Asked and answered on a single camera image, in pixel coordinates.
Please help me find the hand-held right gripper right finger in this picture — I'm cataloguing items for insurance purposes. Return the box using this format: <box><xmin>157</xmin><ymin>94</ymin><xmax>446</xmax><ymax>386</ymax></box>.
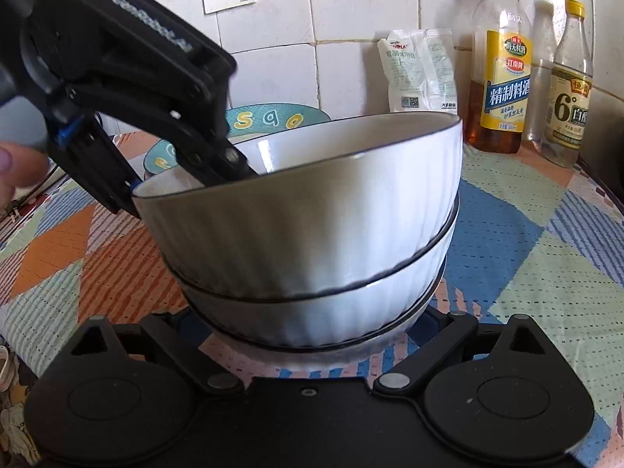
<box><xmin>373</xmin><ymin>312</ymin><xmax>543</xmax><ymax>395</ymax></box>

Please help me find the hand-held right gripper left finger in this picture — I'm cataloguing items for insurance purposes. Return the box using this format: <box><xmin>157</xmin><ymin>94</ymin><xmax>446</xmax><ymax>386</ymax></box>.
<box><xmin>71</xmin><ymin>312</ymin><xmax>243</xmax><ymax>395</ymax></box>

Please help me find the person's left hand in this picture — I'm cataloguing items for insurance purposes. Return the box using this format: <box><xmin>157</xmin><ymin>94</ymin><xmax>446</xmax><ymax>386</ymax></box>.
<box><xmin>0</xmin><ymin>141</ymin><xmax>50</xmax><ymax>211</ymax></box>

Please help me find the yellow label cooking wine bottle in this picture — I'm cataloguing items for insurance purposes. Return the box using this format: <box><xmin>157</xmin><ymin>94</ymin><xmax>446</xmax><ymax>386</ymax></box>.
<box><xmin>465</xmin><ymin>0</ymin><xmax>534</xmax><ymax>153</ymax></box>

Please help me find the white salt bag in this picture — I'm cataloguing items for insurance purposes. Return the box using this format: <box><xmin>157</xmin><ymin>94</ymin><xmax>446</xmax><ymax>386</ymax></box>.
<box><xmin>378</xmin><ymin>28</ymin><xmax>460</xmax><ymax>114</ymax></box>

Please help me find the blue rimmed lettered dish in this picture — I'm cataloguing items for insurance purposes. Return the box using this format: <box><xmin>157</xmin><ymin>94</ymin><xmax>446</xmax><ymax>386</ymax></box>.
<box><xmin>143</xmin><ymin>138</ymin><xmax>197</xmax><ymax>182</ymax></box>

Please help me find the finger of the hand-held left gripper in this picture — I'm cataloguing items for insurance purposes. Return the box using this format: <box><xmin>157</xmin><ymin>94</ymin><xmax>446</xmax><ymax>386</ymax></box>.
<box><xmin>47</xmin><ymin>110</ymin><xmax>143</xmax><ymax>216</ymax></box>
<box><xmin>68</xmin><ymin>77</ymin><xmax>260</xmax><ymax>187</ymax></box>

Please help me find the clear vinegar bottle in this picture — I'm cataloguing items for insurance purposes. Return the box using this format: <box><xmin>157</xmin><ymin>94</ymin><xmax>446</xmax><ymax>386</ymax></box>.
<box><xmin>539</xmin><ymin>0</ymin><xmax>594</xmax><ymax>169</ymax></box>

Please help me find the white ribbed black-rimmed bowl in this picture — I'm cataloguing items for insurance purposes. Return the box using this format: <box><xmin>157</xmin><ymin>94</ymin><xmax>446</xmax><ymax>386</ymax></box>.
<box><xmin>131</xmin><ymin>111</ymin><xmax>463</xmax><ymax>301</ymax></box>
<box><xmin>188</xmin><ymin>253</ymin><xmax>449</xmax><ymax>369</ymax></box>
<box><xmin>165</xmin><ymin>200</ymin><xmax>462</xmax><ymax>348</ymax></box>

